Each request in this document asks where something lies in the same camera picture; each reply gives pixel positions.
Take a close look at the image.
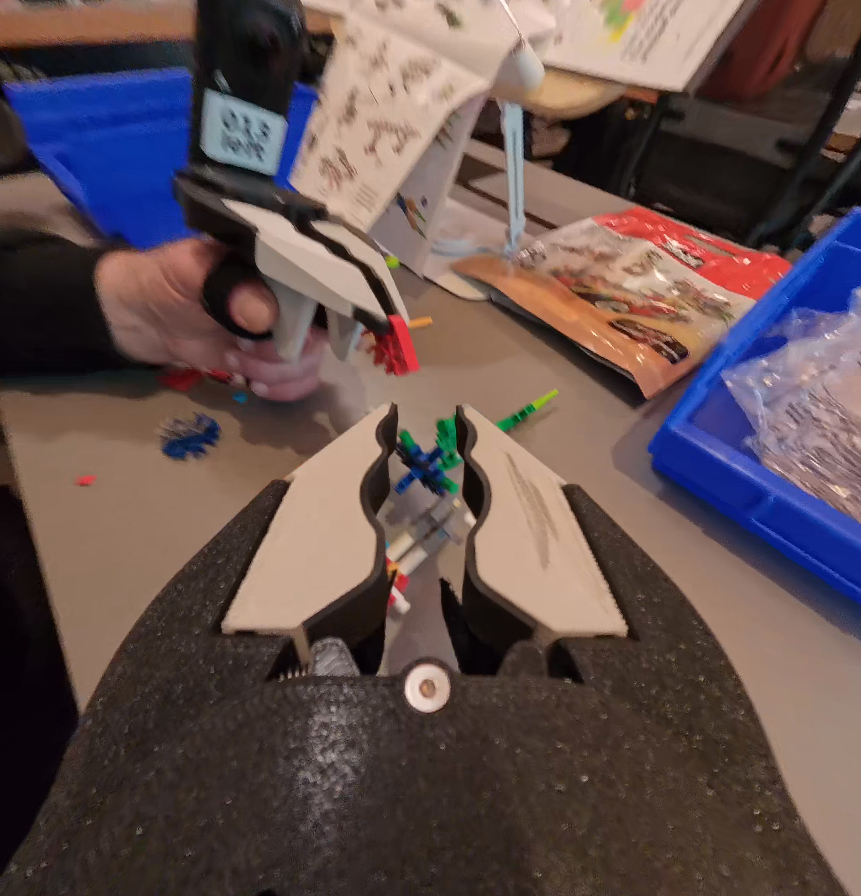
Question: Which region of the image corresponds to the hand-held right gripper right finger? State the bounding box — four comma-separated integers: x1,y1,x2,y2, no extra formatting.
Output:
455,404,629,640

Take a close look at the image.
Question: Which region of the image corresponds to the blue labelled bin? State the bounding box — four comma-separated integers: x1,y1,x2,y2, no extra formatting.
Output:
3,66,321,251

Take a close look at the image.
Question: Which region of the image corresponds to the person's dark clothed body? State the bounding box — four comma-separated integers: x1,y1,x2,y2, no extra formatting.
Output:
0,483,79,876

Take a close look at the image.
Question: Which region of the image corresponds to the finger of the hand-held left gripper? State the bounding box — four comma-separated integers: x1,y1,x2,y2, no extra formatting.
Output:
310,219,412,333
222,198,388,326

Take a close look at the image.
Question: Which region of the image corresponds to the blue and grey connector pair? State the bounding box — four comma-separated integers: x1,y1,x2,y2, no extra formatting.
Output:
156,412,222,462

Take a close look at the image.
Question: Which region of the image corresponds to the printed task card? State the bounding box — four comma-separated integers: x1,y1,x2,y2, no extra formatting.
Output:
541,0,748,93

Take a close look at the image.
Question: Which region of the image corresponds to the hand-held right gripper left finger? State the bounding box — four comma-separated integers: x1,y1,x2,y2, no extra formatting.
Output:
221,402,401,637

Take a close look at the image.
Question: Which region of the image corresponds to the blue storage bin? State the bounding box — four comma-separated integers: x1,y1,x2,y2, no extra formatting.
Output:
646,206,861,618

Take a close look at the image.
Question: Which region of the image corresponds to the clear plastic bag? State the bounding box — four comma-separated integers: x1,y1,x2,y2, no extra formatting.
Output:
720,282,861,534

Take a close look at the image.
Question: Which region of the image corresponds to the colourful toy construction model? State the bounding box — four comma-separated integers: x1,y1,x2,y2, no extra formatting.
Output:
384,427,478,618

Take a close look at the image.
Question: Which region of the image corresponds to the printed instruction booklet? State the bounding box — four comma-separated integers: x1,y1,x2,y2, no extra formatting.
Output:
289,0,559,233

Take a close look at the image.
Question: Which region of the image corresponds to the white document stand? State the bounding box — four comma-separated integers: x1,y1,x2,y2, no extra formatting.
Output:
369,34,629,303

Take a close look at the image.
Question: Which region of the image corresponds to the green toy connector chain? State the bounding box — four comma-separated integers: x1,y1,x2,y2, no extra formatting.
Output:
435,388,562,471

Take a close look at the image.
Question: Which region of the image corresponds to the person's left hand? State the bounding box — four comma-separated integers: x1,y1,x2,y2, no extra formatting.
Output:
93,237,331,404

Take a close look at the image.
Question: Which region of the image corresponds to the person's left forearm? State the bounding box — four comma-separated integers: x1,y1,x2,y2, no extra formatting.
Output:
0,227,123,380

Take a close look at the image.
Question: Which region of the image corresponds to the orange toy set package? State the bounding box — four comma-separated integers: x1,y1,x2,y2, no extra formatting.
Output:
452,206,793,400

